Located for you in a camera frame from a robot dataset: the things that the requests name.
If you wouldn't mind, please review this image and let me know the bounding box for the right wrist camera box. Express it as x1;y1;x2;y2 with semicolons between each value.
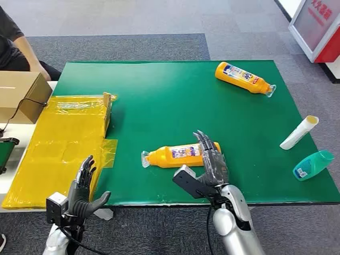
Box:
172;164;222;200

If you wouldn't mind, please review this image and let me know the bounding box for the green table mat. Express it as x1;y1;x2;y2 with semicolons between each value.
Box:
53;60;340;207

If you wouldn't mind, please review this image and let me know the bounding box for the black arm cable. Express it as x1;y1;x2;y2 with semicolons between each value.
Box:
206;205;216;255
58;227;108;255

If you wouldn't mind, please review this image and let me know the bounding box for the yellow plastic-wrapped board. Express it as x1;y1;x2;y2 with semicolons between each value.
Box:
2;92;118;211

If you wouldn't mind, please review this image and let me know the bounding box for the brown cardboard box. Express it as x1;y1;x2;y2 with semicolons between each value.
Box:
0;71;53;125

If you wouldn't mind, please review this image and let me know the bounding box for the white tube bottle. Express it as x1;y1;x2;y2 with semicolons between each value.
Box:
279;115;320;151

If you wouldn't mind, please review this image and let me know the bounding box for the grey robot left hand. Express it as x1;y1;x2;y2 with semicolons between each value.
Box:
66;155;112;227

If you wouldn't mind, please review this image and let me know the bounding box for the thin black cable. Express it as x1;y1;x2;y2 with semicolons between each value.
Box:
0;97;47;138

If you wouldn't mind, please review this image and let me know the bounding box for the green tray with black rim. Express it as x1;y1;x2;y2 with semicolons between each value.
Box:
0;137;20;176

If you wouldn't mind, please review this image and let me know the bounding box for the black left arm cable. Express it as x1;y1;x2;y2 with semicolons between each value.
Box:
58;227;108;255

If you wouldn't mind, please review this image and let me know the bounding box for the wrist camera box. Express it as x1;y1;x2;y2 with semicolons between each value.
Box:
172;164;222;200
46;191;69;227

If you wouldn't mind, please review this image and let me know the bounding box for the person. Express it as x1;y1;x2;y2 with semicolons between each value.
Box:
0;5;62;82

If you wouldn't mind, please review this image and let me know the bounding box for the white side table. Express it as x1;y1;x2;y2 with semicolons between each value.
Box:
0;81;59;213

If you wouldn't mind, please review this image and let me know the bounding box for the red and white sign stand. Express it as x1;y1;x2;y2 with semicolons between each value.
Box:
288;0;340;64

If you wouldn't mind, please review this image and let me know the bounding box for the teal bottle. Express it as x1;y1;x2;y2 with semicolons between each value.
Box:
293;150;335;182

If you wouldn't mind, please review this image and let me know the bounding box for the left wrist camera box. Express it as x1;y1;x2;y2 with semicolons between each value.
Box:
46;191;69;227

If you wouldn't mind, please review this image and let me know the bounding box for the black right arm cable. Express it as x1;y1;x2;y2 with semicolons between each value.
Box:
206;205;216;255

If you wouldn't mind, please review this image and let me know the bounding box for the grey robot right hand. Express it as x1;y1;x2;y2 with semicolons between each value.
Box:
192;130;230;188

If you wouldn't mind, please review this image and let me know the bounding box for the orange bottle with clear cap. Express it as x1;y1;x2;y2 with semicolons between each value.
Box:
215;61;277;98
141;141;222;169

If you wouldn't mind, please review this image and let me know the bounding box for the white table leg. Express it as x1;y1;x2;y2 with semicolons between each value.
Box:
93;208;114;222

